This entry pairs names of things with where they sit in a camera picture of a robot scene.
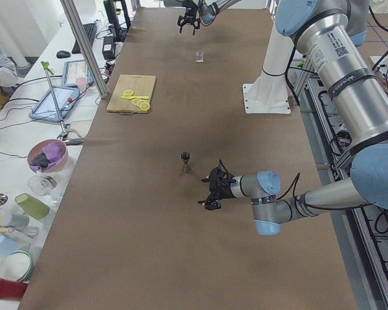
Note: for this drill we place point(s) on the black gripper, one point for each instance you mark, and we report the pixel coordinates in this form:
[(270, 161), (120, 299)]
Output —
[(226, 189), (189, 12)]

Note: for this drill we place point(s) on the clear glass shaker cup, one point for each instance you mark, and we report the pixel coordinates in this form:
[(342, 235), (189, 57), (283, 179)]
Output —
[(199, 57)]

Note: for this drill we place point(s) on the steel jigger measuring cup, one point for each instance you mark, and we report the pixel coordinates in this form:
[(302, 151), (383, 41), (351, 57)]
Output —
[(185, 157)]

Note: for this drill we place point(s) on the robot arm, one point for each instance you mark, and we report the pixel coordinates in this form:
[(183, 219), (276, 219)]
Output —
[(352, 109), (198, 13)]

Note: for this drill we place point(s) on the green plastic cup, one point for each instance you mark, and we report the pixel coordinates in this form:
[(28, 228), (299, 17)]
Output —
[(32, 206)]

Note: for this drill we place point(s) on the black monitor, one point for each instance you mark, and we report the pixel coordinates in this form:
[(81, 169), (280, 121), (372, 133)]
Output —
[(119, 33)]

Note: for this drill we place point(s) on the bamboo cutting board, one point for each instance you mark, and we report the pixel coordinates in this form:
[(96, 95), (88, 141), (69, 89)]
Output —
[(142, 85)]

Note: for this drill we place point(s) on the yellow plastic knife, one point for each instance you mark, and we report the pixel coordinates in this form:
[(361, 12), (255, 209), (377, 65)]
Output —
[(135, 97)]

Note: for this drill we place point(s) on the black computer mouse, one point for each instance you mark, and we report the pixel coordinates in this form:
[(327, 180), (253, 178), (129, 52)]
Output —
[(62, 54)]

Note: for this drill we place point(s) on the reacher grabber stick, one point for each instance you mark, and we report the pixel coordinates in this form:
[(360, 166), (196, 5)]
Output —
[(68, 135)]

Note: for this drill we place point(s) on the pink bowl with cloths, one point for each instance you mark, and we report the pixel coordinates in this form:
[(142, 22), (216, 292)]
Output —
[(48, 156)]

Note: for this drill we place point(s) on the clear wine glass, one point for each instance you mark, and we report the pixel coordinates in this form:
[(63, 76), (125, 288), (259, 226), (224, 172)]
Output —
[(44, 186)]

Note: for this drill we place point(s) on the white bowl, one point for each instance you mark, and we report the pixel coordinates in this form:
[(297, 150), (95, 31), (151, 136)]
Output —
[(17, 267)]

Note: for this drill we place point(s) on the red cylinder container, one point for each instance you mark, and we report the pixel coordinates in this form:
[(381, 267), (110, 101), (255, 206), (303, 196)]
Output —
[(11, 290)]

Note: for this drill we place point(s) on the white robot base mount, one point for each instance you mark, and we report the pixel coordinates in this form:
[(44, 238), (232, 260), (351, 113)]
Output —
[(268, 94)]

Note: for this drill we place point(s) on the aluminium frame post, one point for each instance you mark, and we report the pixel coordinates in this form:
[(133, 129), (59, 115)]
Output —
[(85, 47)]

